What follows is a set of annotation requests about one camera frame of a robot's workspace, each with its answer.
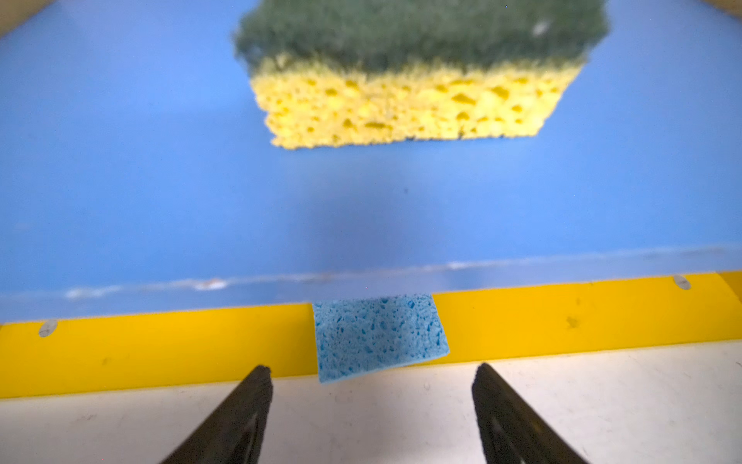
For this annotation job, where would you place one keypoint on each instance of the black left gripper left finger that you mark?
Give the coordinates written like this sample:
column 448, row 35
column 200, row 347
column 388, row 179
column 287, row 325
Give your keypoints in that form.
column 234, row 432

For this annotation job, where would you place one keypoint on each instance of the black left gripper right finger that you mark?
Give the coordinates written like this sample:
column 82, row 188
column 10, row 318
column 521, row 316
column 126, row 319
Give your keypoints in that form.
column 510, row 430

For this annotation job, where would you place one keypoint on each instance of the yellow shelf unit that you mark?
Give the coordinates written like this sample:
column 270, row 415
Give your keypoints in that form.
column 151, row 235

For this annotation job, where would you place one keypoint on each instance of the green yellow scouring sponge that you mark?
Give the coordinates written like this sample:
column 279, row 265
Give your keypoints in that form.
column 339, row 73

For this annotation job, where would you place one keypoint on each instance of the light blue sponge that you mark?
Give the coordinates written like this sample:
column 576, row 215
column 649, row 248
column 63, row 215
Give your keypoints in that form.
column 363, row 336

